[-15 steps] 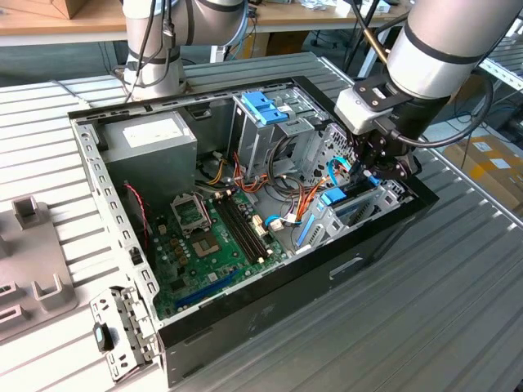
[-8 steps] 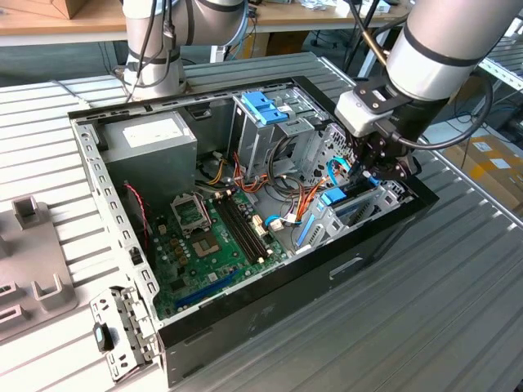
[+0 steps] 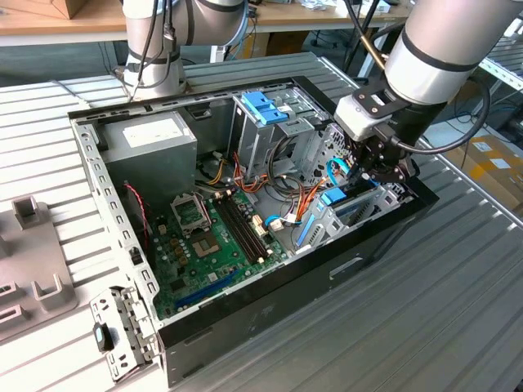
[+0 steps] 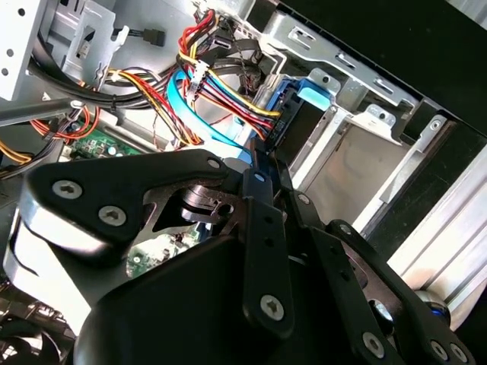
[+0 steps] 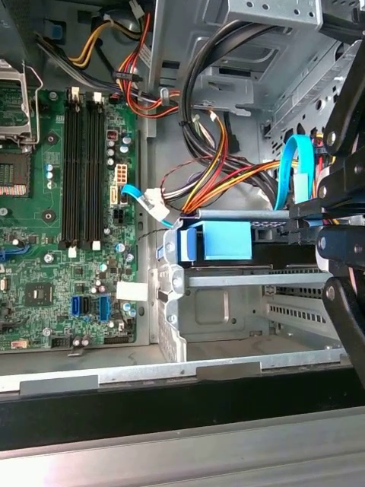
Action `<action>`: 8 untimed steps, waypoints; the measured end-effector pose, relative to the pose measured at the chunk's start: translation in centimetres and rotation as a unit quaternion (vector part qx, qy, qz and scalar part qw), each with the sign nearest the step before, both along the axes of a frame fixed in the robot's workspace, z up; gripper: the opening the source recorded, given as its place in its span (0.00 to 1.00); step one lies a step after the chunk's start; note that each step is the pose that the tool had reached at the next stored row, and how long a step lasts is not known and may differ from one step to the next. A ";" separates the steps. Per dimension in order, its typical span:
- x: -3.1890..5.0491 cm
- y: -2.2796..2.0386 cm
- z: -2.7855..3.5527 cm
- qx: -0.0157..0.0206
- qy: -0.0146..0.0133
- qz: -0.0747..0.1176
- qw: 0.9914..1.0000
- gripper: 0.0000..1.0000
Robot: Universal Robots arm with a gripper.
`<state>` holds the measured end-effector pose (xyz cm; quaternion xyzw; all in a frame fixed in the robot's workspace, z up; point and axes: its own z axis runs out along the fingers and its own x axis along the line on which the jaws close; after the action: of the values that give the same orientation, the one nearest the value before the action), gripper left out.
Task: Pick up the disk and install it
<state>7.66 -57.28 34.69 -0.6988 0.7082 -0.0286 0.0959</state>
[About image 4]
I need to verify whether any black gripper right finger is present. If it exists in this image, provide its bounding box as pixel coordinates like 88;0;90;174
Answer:
266;150;477;365

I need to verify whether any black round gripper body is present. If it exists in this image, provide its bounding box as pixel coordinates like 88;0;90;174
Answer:
72;233;363;365

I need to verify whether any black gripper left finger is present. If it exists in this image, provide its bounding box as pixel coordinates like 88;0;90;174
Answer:
17;137;296;340

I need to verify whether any blue data wire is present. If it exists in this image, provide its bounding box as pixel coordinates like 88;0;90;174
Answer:
166;70;254;164

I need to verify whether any orange yellow power wire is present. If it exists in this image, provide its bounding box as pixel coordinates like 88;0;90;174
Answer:
177;9;290;148

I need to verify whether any hard disk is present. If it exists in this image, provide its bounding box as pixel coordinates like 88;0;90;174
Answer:
262;75;332;164

